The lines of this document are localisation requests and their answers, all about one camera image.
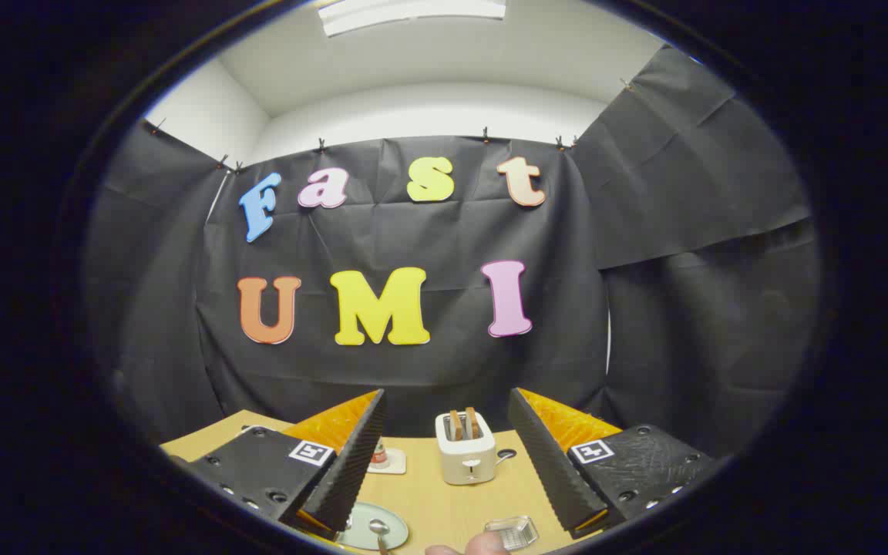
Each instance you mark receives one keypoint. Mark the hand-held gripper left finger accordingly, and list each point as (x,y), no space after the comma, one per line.
(355,470)

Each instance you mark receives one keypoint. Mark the ceiling light panel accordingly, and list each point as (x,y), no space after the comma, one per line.
(413,11)

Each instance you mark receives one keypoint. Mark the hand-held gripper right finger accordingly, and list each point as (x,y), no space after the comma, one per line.
(552,470)

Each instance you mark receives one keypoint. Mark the brown toast slice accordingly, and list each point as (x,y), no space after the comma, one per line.
(472,422)
(455,425)

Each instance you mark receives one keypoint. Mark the white square coaster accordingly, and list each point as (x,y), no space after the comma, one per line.
(398,465)

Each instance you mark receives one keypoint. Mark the black backdrop cloth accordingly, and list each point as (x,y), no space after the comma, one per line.
(413,231)

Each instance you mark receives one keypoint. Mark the white toaster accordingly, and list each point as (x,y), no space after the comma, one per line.
(465,462)

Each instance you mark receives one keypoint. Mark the light green plate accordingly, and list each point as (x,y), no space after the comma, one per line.
(359,528)

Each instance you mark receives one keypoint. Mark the clear water bottle red label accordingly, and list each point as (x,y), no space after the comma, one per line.
(380,456)

